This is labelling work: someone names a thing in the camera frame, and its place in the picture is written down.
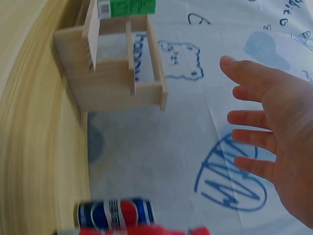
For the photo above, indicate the green and white carton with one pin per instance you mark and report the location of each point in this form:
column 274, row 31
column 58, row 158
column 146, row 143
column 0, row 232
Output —
column 127, row 7

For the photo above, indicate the blue soda can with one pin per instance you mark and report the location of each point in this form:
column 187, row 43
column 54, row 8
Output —
column 115, row 214

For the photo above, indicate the person's right hand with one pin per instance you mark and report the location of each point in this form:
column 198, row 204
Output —
column 288, row 127

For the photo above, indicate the wooden shelf rack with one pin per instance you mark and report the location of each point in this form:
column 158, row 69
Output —
column 117, row 73

